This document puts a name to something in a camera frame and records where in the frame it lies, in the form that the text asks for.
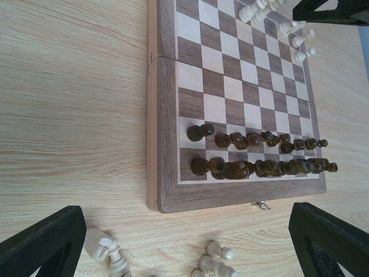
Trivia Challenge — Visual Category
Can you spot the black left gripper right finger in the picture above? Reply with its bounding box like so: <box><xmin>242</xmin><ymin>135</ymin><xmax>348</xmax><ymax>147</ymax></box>
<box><xmin>288</xmin><ymin>202</ymin><xmax>368</xmax><ymax>276</ymax></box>

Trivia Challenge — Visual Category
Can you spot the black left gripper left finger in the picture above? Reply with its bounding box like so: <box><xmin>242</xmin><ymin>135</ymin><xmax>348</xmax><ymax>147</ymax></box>
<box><xmin>1</xmin><ymin>205</ymin><xmax>86</xmax><ymax>276</ymax></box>

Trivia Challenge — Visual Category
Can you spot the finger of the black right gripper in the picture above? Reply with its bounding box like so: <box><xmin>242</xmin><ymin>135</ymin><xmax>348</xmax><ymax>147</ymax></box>
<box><xmin>292</xmin><ymin>0</ymin><xmax>368</xmax><ymax>26</ymax></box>

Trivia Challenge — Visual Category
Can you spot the white chess pawn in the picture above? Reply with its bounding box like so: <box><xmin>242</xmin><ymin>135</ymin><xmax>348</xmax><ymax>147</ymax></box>
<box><xmin>292</xmin><ymin>29</ymin><xmax>315</xmax><ymax>48</ymax></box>
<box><xmin>109</xmin><ymin>252</ymin><xmax>131</xmax><ymax>277</ymax></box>
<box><xmin>206</xmin><ymin>241</ymin><xmax>234</xmax><ymax>261</ymax></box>
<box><xmin>199</xmin><ymin>256</ymin><xmax>239</xmax><ymax>277</ymax></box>
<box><xmin>294</xmin><ymin>47</ymin><xmax>316</xmax><ymax>63</ymax></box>

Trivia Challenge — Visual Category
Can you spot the white chess king piece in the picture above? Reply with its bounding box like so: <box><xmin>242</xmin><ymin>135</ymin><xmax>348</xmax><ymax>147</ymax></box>
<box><xmin>251</xmin><ymin>0</ymin><xmax>286</xmax><ymax>24</ymax></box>

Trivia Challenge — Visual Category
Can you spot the white chess knight piece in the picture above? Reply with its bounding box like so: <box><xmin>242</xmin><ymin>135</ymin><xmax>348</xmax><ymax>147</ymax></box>
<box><xmin>84</xmin><ymin>228</ymin><xmax>118</xmax><ymax>261</ymax></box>

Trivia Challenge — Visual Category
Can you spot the metal board clasp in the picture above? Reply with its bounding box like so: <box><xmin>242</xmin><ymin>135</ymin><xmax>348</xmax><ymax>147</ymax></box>
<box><xmin>251</xmin><ymin>201</ymin><xmax>271</xmax><ymax>210</ymax></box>

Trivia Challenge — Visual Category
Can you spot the dark chess rook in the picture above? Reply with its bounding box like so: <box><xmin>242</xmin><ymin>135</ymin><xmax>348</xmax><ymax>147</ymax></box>
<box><xmin>190</xmin><ymin>157</ymin><xmax>225</xmax><ymax>175</ymax></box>

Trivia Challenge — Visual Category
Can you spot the wooden chess board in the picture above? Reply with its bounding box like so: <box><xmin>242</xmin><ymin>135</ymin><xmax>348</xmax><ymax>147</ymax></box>
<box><xmin>146</xmin><ymin>1</ymin><xmax>327</xmax><ymax>213</ymax></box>

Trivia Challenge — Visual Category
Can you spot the dark chess pawn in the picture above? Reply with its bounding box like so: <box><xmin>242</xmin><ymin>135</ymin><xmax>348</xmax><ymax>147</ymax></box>
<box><xmin>187</xmin><ymin>123</ymin><xmax>214</xmax><ymax>142</ymax></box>

